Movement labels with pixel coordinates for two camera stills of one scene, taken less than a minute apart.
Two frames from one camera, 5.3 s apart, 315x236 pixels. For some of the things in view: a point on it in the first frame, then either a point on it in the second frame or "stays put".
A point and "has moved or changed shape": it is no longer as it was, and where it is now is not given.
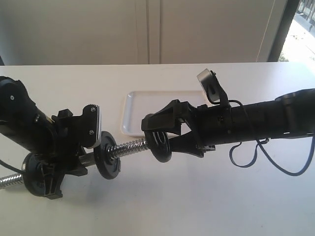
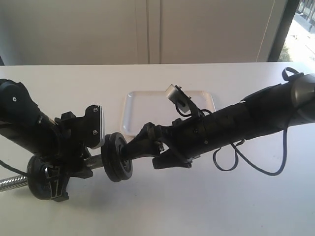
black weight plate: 32,174 has moved or changed shape
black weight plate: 159,143 has moved or changed shape
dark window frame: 285,23 stays put
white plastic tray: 138,105 stays put
